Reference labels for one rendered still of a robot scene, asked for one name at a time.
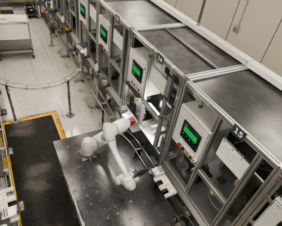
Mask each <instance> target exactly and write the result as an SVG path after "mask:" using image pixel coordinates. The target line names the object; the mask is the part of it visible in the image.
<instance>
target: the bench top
mask: <svg viewBox="0 0 282 226"><path fill-rule="evenodd" d="M102 131H103V129H99V130H95V131H91V132H88V133H85V134H80V135H76V136H73V137H69V138H65V139H60V140H57V141H53V144H54V147H55V150H56V153H57V155H58V158H59V161H60V164H61V167H62V170H63V173H64V176H65V179H66V181H67V184H68V187H69V190H70V193H71V196H72V199H73V201H74V205H75V208H76V210H77V213H78V216H79V219H80V222H81V224H82V226H156V225H158V224H160V223H162V222H164V221H166V220H168V219H170V218H172V217H174V216H175V214H174V212H173V211H172V209H171V208H170V206H169V204H168V203H167V201H166V200H165V198H164V196H163V195H161V194H160V192H159V191H158V189H157V188H155V189H153V188H152V187H153V186H154V183H153V181H152V177H151V176H150V174H149V173H148V171H147V172H146V173H145V174H143V175H141V176H140V177H137V178H134V181H135V184H136V187H135V189H134V190H131V191H130V190H127V189H126V188H125V187H124V186H123V185H117V184H116V183H115V178H116V177H117V176H118V175H121V174H123V173H122V171H121V169H120V167H119V165H118V163H117V161H116V159H115V158H114V156H113V154H112V151H111V149H110V147H109V145H108V144H105V145H103V146H101V147H99V148H97V149H96V150H95V151H94V153H95V155H96V156H97V158H93V159H92V162H90V161H89V160H87V161H85V162H83V161H82V158H81V155H80V153H79V150H81V142H82V140H83V139H84V138H85V137H93V136H95V135H96V134H98V133H100V132H102ZM123 135H124V136H125V137H126V138H127V139H128V140H129V141H130V142H131V143H132V145H133V146H134V148H135V149H138V148H141V146H140V145H139V143H138V142H137V141H136V139H135V138H134V137H133V136H132V135H131V134H130V133H128V132H125V133H123ZM124 136H122V135H120V134H117V135H116V136H115V138H116V146H117V150H118V152H119V155H120V157H121V159H122V161H123V163H124V165H125V167H126V169H127V171H128V172H133V171H138V170H139V169H142V168H145V166H144V164H145V165H146V167H147V168H149V167H151V168H152V169H153V168H154V166H153V165H152V163H151V162H150V160H149V158H148V157H147V155H146V154H145V152H144V151H143V150H142V151H141V154H142V155H140V157H141V159H142V161H143V162H144V164H143V163H142V161H141V160H140V158H139V156H136V157H133V156H134V149H133V147H132V145H131V144H130V143H129V141H128V140H127V139H126V138H125V137H124ZM66 140H67V141H66ZM118 192H119V194H118ZM167 200H168V202H169V203H170V205H171V207H172V208H173V210H174V211H175V213H176V215H178V214H181V213H183V210H182V209H181V207H180V206H179V204H178V203H177V201H176V200H175V198H174V197H173V196H171V197H169V198H167ZM126 209H128V210H126ZM145 223H146V224H145Z"/></svg>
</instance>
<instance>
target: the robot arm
mask: <svg viewBox="0 0 282 226"><path fill-rule="evenodd" d="M129 127H130V121H129V119H128V118H121V119H118V120H116V121H114V122H113V123H110V122H106V123H104V124H103V131H102V132H100V133H98V134H96V135H95V136H93V137H85V138H84V139H83V140H82V142H81V150H79V153H80V155H81V158H82V161H83V162H85V161H87V160H89V161H90V162H92V159H93V158H97V156H96V155H95V153H94V151H95V150H96V149H97V148H99V147H101V146H103V145H105V144H108V145H109V147H110V149H111V151H112V154H113V156H114V158H115V159H116V161H117V163H118V165H119V167H120V169H121V171H122V173H123V174H121V175H118V176H117V177H116V178H115V183H116V184H117V185H123V186H124V187H125V188H126V189H127V190H130V191H131V190H134V189H135V187H136V184H135V181H134V178H137V177H140V176H141V175H143V174H145V173H146V172H147V171H149V170H151V169H152V168H151V167H149V168H147V169H146V168H142V169H139V170H138V171H133V172H128V171H127V169H126V167H125V165H124V163H123V161H122V159H121V157H120V155H119V152H118V150H117V146H116V138H115V136H116V135H117V134H120V133H122V132H124V131H126V130H127V129H128V128H129Z"/></svg>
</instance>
